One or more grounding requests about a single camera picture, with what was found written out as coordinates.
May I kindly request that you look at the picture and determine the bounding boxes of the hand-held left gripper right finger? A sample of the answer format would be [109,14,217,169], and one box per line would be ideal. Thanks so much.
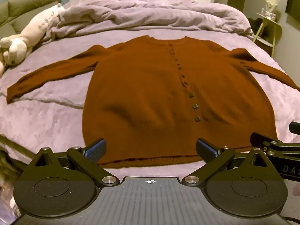
[182,138,280,188]

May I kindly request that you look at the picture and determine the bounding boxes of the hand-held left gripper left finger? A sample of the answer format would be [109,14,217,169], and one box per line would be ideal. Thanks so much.
[20,138,120,188]

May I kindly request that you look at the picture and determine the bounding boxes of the brown knit cardigan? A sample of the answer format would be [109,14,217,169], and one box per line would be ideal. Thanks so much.
[7,35,300,169]

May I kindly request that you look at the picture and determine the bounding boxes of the yellow side table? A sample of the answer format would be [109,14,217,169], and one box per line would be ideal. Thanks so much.
[253,13,283,57]

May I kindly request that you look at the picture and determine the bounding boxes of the black bag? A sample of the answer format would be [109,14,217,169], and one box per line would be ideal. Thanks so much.
[248,17,263,30]

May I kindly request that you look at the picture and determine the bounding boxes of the small pink table ornaments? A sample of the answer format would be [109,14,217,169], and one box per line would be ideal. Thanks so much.
[262,9,276,21]

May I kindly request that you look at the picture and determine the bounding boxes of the white plush rabbit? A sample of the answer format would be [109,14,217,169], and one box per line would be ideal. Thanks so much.
[0,3,65,75]

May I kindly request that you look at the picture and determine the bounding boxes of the purple duvet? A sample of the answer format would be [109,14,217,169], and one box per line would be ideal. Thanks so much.
[43,0,255,40]

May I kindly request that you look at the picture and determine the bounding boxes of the grey-green sofa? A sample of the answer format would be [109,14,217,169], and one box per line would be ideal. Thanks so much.
[0,0,61,38]

